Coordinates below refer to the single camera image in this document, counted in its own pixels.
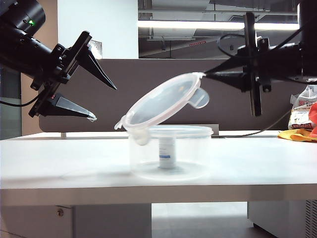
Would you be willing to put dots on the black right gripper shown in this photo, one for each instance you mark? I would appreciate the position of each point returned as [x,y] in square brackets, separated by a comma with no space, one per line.
[280,62]

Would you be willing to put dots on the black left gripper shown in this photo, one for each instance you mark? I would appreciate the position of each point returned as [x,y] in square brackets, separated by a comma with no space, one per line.
[63,64]

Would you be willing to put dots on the round clear plastic lid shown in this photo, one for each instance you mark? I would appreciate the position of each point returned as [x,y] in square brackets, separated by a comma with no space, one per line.
[161,99]

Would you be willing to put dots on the round clear plastic box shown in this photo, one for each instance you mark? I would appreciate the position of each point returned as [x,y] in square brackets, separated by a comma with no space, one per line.
[193,153]

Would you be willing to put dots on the small white medicine bottle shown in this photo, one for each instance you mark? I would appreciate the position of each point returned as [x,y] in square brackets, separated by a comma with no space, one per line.
[167,158]

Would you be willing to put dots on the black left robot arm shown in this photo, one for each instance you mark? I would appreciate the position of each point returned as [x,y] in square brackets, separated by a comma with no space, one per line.
[22,47]

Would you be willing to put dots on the red ceiling sign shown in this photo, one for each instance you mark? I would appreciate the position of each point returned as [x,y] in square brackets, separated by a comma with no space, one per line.
[197,44]

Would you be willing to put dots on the long ceiling light strip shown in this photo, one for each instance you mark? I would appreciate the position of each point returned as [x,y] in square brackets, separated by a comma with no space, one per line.
[188,25]

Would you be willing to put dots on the white printed plastic bag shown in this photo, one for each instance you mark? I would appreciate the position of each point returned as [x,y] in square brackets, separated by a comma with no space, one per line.
[301,109]

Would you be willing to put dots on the grey desk divider panel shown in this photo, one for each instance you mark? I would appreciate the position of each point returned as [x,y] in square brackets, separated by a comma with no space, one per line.
[153,72]

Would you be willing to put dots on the yellow cloth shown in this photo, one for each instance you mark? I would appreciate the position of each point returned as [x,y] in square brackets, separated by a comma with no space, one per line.
[294,136]

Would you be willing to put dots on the red cloth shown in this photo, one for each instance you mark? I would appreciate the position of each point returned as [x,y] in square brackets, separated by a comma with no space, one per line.
[314,119]

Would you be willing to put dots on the white under-desk cabinet with lock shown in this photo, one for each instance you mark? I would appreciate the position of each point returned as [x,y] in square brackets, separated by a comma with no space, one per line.
[99,220]

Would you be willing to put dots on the white vented under-desk case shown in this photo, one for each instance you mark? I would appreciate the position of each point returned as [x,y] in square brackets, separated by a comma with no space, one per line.
[280,218]

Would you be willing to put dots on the silver wall plate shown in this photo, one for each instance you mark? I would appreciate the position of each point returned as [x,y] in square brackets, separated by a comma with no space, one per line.
[97,49]

